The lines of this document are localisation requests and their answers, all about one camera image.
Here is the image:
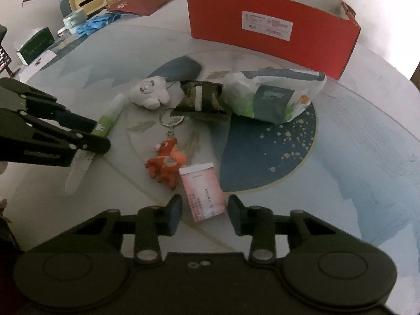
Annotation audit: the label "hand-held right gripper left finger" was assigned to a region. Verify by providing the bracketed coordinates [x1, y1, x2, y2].
[74, 194, 183, 265]

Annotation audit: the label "red cardboard box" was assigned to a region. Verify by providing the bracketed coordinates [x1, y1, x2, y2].
[186, 0, 361, 81]

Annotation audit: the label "green and white tube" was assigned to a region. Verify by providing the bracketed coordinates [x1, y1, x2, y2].
[64, 93, 125, 197]

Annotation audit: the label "dark snack packet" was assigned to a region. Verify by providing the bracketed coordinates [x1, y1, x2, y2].
[171, 80, 232, 122]

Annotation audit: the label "green carton box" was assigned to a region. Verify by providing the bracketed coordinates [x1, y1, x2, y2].
[16, 26, 56, 65]

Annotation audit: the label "blue gloves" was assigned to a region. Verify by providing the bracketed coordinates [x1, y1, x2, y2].
[76, 12, 123, 36]

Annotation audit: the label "white plastic bag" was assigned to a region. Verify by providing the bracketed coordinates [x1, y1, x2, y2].
[223, 68, 327, 124]

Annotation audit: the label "orange horse plush keychain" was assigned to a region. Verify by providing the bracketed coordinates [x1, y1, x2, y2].
[145, 107, 188, 191]

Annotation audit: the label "white plush keychain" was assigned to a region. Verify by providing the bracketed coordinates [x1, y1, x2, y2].
[127, 76, 171, 110]

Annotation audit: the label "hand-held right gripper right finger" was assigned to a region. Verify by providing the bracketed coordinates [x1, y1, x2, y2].
[227, 194, 332, 265]

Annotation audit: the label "white paper card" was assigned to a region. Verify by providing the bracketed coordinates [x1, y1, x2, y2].
[20, 50, 56, 82]

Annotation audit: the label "black handheld device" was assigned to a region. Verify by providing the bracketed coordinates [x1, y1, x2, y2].
[0, 24, 14, 73]

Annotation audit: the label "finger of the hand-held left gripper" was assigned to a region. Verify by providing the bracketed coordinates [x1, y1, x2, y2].
[0, 109, 111, 168]
[0, 78, 98, 134]

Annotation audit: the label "pink paper packet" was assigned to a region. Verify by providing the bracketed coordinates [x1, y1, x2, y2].
[179, 162, 227, 223]

